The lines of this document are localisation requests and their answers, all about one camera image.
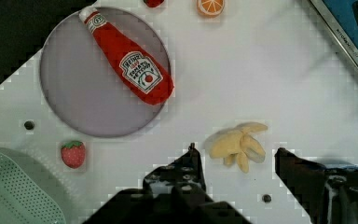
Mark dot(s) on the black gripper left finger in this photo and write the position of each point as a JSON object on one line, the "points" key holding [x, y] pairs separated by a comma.
{"points": [[171, 194]]}

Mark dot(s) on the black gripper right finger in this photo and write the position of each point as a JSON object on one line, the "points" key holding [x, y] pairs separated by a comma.
{"points": [[328, 195]]}

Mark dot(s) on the yellow plush peeled banana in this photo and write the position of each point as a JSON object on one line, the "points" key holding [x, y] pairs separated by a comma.
{"points": [[237, 145]]}

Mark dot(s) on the red plush strawberry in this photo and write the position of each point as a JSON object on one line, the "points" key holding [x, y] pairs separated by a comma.
{"points": [[73, 154]]}

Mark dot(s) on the red plush ketchup bottle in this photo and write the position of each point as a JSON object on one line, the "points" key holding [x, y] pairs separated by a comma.
{"points": [[137, 69]]}

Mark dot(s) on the lavender round plate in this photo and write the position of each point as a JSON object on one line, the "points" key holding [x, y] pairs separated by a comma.
{"points": [[80, 85]]}

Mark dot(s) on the green perforated colander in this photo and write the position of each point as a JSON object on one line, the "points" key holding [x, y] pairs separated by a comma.
{"points": [[29, 193]]}

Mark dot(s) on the silver toaster oven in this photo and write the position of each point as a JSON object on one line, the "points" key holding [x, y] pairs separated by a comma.
{"points": [[340, 17]]}

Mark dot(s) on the orange slice toy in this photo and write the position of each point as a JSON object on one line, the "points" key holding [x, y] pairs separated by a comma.
{"points": [[210, 8]]}

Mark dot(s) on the small red strawberry toy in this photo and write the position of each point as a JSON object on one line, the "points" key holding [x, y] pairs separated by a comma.
{"points": [[153, 3]]}

